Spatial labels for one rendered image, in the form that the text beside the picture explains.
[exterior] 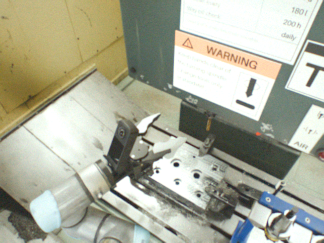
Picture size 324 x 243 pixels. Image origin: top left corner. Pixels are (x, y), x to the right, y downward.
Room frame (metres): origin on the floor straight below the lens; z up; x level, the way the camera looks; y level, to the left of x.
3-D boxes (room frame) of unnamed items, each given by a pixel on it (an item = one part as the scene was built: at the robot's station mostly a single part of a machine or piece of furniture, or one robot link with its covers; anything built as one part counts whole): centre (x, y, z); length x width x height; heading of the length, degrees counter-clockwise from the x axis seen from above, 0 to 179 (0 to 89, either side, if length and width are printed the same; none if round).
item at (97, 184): (0.28, 0.15, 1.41); 0.08 x 0.05 x 0.08; 39
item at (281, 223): (0.25, -0.32, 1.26); 0.04 x 0.04 x 0.07
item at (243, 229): (0.32, -0.30, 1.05); 0.10 x 0.05 x 0.30; 147
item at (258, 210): (0.28, -0.27, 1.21); 0.07 x 0.05 x 0.01; 147
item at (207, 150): (0.68, -0.20, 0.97); 0.13 x 0.03 x 0.15; 147
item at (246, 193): (0.44, -0.42, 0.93); 0.26 x 0.05 x 0.06; 62
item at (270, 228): (0.25, -0.32, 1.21); 0.06 x 0.06 x 0.03
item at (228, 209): (0.44, -0.22, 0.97); 0.13 x 0.03 x 0.15; 57
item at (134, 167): (0.33, 0.09, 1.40); 0.12 x 0.08 x 0.09; 129
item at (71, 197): (0.23, 0.21, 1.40); 0.11 x 0.08 x 0.09; 129
